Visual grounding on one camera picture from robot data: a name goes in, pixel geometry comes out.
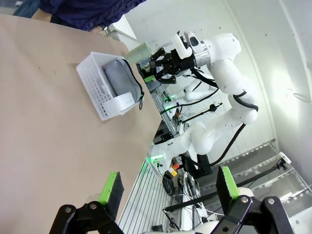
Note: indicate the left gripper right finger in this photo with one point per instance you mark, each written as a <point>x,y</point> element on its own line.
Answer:
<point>228,187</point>

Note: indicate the person's torso navy jacket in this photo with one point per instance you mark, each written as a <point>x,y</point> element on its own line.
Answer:
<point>80,9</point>

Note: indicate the person's left forearm navy sleeve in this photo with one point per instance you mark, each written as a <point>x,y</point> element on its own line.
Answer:
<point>107,17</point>

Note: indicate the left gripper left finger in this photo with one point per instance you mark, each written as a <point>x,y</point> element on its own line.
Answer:
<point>113,190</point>

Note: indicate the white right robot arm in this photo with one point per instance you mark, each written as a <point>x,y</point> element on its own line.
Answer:
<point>229,63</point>

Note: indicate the aluminium slatted frame table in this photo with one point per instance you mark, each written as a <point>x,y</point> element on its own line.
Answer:
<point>143,200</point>

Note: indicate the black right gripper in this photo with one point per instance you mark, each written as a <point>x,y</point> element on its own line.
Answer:
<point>181,63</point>

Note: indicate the pale green plastic cup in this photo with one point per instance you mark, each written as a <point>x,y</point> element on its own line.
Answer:
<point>139,54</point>

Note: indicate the grey CAMPUS pencil case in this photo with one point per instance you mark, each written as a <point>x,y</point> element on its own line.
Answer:
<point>122,78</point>

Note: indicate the yellow emergency stop box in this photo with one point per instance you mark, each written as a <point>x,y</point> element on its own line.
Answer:
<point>172,170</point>

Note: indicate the white perforated plastic basket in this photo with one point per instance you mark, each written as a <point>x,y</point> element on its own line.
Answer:
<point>95,83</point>

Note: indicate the black boom rod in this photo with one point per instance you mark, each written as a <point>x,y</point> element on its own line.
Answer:
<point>231,185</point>

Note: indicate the dark wrist watch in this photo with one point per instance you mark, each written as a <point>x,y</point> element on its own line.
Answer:
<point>104,27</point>

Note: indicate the small white box device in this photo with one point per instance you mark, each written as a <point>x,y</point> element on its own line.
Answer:
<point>285,158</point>

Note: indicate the person's left hand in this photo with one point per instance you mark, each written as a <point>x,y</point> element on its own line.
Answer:
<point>96,29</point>

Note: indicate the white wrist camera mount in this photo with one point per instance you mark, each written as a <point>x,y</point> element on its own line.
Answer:
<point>181,45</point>

